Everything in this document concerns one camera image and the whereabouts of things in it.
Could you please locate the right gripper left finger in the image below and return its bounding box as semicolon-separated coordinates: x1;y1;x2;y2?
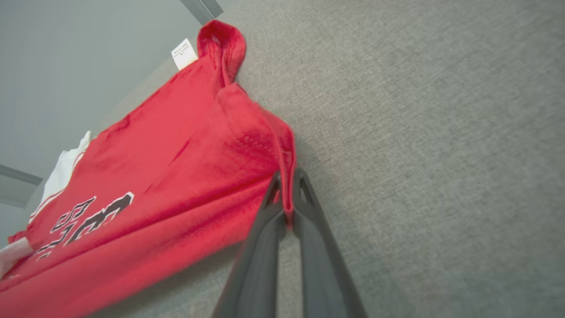
212;170;287;318

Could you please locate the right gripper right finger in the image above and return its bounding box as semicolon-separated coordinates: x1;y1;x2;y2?
292;168;367;318

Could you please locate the red basketball jersey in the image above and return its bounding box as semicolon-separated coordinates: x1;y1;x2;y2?
0;20;296;318

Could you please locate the grey fabric sofa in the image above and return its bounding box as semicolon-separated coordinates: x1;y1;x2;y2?
88;0;565;318

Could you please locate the grey wall rail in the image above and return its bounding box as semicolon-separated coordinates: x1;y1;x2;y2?
0;164;43;208

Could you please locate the grey metal frame leg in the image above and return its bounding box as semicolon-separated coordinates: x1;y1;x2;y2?
180;0;223;25

